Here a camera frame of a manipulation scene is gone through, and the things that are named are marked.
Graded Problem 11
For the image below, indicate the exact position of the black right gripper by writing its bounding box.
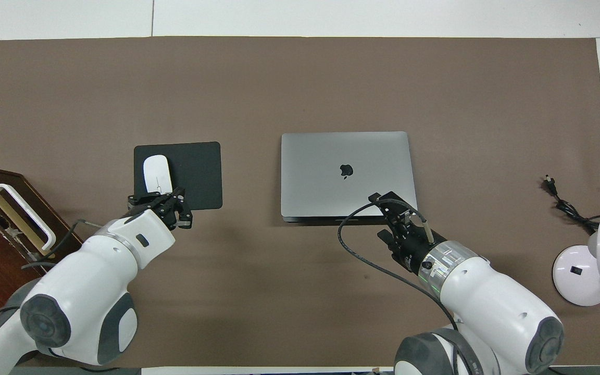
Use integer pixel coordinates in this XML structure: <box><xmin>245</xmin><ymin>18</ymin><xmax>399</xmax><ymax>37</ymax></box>
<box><xmin>368</xmin><ymin>191</ymin><xmax>446</xmax><ymax>274</ymax></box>

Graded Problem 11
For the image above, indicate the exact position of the white box handle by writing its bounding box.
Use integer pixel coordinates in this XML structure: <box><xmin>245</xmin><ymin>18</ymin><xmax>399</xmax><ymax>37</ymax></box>
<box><xmin>0</xmin><ymin>183</ymin><xmax>57</xmax><ymax>251</ymax></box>

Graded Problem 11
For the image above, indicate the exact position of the black lamp power cord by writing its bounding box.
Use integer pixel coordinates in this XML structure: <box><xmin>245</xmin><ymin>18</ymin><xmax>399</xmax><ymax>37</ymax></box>
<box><xmin>545</xmin><ymin>176</ymin><xmax>600</xmax><ymax>234</ymax></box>

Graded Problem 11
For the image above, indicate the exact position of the white desk lamp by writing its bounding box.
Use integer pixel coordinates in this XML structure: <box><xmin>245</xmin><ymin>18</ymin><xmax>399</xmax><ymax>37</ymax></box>
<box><xmin>552</xmin><ymin>215</ymin><xmax>600</xmax><ymax>307</ymax></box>

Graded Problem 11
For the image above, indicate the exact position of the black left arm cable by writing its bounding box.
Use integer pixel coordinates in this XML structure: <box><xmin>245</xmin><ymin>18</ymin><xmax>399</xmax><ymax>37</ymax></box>
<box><xmin>21</xmin><ymin>219</ymin><xmax>104</xmax><ymax>271</ymax></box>

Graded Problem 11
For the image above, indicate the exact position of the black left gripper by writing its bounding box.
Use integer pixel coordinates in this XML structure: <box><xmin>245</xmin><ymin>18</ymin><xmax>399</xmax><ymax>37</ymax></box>
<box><xmin>127</xmin><ymin>187</ymin><xmax>194</xmax><ymax>231</ymax></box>

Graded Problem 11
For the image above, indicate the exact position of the brown table mat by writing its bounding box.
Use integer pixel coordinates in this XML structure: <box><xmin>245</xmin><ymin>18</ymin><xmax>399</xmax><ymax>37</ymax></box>
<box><xmin>0</xmin><ymin>36</ymin><xmax>600</xmax><ymax>368</ymax></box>

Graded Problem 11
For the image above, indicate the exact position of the black mouse pad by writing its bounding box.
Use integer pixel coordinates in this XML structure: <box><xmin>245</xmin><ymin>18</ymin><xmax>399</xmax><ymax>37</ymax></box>
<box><xmin>133</xmin><ymin>141</ymin><xmax>223</xmax><ymax>214</ymax></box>

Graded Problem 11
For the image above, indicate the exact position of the silver Apple laptop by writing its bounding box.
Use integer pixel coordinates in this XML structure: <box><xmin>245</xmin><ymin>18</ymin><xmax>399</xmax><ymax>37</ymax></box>
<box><xmin>280</xmin><ymin>131</ymin><xmax>419</xmax><ymax>224</ymax></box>

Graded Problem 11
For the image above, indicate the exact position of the white computer mouse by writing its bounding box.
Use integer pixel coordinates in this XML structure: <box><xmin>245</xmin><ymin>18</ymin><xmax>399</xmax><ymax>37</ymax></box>
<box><xmin>143</xmin><ymin>155</ymin><xmax>174</xmax><ymax>196</ymax></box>

